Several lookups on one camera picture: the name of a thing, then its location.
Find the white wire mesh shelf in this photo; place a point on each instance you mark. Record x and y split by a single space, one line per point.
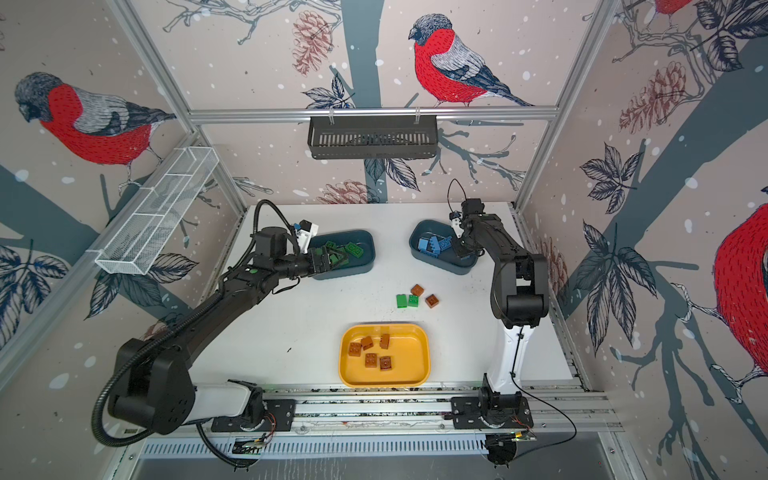
141 238

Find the right dark teal bin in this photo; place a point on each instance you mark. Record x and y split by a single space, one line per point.
448 260

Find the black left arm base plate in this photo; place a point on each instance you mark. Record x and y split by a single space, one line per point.
262 416

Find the blue lego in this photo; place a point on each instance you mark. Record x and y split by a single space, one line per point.
445 243

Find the black hanging wire basket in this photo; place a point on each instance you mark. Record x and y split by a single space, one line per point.
373 137

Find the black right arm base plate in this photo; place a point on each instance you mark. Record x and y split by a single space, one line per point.
506 412

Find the brown lego brick far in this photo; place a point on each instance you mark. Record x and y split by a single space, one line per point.
432 301

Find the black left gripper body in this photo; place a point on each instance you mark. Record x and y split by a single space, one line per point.
309 267

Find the left dark teal bin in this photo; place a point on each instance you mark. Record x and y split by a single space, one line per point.
343 264

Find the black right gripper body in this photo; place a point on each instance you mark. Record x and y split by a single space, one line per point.
464 246

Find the long green lego brick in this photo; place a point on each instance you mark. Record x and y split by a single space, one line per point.
354 249

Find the yellow plastic tray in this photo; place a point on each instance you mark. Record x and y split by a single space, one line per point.
409 349

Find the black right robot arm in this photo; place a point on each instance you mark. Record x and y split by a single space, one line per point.
519 299

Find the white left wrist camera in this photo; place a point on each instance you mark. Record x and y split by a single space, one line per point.
304 232

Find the dark teal bin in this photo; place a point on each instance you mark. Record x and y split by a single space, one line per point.
343 264
448 260

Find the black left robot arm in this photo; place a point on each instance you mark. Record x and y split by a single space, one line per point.
151 390

